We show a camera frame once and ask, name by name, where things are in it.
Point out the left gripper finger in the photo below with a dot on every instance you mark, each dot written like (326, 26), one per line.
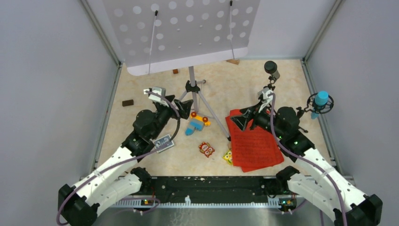
(184, 108)
(169, 99)

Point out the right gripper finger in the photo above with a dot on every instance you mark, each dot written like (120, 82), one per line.
(250, 109)
(242, 121)

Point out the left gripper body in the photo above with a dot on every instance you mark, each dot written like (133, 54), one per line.
(164, 113)

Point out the white music stand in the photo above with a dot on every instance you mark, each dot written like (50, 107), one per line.
(162, 35)

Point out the yellow owl toy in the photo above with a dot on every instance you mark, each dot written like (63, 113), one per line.
(227, 156)

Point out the blue microphone with tripod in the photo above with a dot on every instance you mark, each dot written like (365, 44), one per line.
(318, 103)

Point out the black microphone tripod stand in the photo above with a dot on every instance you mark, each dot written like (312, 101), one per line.
(271, 68)

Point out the blue playing card deck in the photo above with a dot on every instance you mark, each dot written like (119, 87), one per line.
(163, 143)

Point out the red owl toy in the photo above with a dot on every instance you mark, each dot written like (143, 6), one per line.
(206, 149)

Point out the dark brown block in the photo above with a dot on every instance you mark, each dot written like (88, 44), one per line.
(126, 103)

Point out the toy brick car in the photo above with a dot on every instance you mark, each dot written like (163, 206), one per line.
(196, 123)

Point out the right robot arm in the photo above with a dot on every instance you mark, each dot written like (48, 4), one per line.
(329, 191)

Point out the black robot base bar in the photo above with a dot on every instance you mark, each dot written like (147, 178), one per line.
(213, 189)

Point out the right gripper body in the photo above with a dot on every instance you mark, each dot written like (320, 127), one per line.
(263, 119)

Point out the wooden wedge block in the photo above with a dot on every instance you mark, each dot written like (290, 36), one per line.
(233, 61)

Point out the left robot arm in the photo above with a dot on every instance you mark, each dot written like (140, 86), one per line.
(82, 203)

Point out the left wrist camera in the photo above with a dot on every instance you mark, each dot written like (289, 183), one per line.
(156, 93)

